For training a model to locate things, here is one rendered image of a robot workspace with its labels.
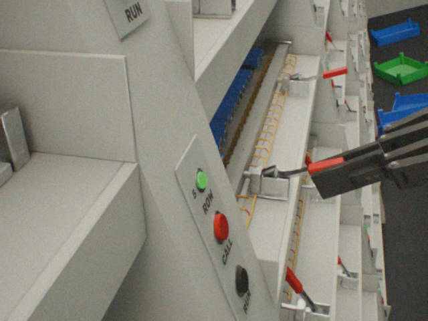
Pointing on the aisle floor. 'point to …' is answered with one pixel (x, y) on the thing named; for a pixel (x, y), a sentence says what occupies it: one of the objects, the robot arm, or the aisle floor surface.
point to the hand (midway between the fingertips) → (350, 170)
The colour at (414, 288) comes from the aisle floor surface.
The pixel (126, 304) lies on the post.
